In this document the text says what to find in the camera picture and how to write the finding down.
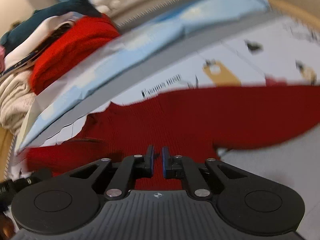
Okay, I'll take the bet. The dark red knit sweater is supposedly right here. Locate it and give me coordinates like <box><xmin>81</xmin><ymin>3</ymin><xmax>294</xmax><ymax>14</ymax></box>
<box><xmin>25</xmin><ymin>86</ymin><xmax>319</xmax><ymax>176</ymax></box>

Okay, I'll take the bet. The cream folded blanket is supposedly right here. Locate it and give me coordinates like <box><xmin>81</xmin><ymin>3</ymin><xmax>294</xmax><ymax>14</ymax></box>
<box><xmin>1</xmin><ymin>70</ymin><xmax>36</xmax><ymax>135</ymax></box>

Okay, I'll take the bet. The white pink folded bedding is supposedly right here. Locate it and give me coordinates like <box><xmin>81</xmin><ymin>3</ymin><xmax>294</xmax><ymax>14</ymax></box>
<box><xmin>1</xmin><ymin>12</ymin><xmax>79</xmax><ymax>79</ymax></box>

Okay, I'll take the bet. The grey printed bed sheet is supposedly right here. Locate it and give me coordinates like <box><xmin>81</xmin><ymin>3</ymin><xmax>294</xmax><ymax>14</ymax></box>
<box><xmin>4</xmin><ymin>0</ymin><xmax>320</xmax><ymax>193</ymax></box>

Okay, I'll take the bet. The bright red folded blanket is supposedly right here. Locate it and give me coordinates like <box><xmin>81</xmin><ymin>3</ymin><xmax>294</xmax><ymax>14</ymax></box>
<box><xmin>29</xmin><ymin>14</ymin><xmax>120</xmax><ymax>95</ymax></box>

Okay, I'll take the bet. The light blue duvet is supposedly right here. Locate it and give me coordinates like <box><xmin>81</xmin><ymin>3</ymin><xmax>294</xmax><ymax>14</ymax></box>
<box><xmin>15</xmin><ymin>0</ymin><xmax>270</xmax><ymax>151</ymax></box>

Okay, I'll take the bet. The teal shark plush toy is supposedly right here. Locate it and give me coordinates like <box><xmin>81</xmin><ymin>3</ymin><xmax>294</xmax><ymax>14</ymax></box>
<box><xmin>1</xmin><ymin>0</ymin><xmax>101</xmax><ymax>55</ymax></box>

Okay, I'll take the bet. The white plush toy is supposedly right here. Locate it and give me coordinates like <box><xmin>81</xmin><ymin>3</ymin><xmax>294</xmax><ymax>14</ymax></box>
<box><xmin>96</xmin><ymin>0</ymin><xmax>121</xmax><ymax>14</ymax></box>

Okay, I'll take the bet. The wooden bed frame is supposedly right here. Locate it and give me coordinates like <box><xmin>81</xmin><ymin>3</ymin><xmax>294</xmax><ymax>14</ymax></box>
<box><xmin>1</xmin><ymin>0</ymin><xmax>319</xmax><ymax>181</ymax></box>

